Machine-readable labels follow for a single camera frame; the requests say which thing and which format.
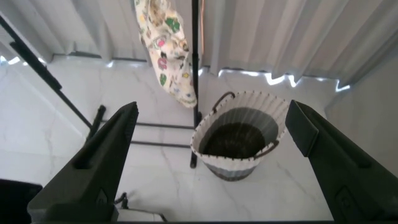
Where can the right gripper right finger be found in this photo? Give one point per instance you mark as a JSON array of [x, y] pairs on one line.
[[342, 186]]

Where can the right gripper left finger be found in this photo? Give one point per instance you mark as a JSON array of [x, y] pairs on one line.
[[90, 186]]

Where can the cream printed garment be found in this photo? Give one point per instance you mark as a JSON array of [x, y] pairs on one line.
[[168, 56]]

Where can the white laundry basket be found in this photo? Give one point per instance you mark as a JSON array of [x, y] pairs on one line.
[[248, 102]]

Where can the black clothes rack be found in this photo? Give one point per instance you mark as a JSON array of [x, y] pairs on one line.
[[195, 46]]

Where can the white curtain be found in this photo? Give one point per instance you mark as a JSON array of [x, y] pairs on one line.
[[295, 31]]

